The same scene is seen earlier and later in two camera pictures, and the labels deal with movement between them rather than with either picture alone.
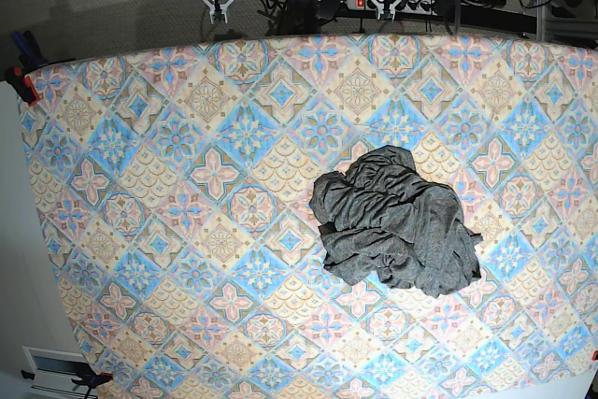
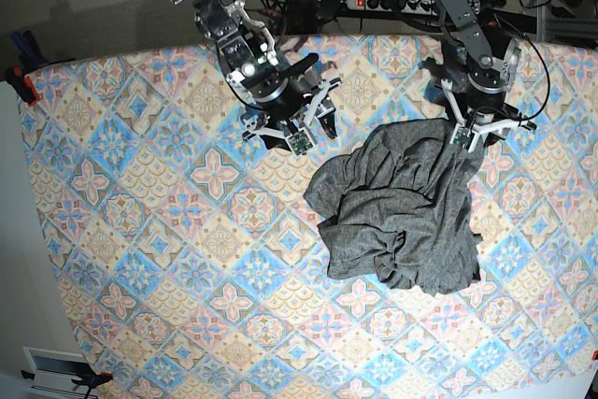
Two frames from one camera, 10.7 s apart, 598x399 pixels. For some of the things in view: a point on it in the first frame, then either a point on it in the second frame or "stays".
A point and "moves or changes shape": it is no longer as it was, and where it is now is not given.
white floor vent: (54, 370) stays
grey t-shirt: (384, 220) moves or changes shape
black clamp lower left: (93, 377) stays
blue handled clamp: (30, 55) stays
